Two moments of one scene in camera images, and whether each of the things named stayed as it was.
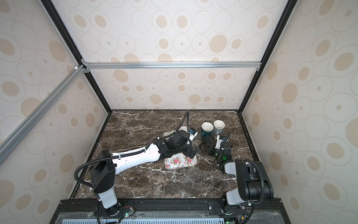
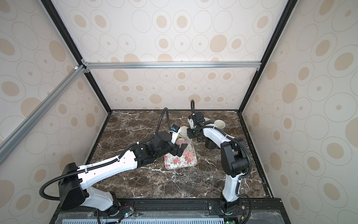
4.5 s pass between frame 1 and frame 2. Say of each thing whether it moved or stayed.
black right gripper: moved
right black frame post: stayed
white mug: stayed
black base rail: stayed
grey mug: stayed
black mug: moved
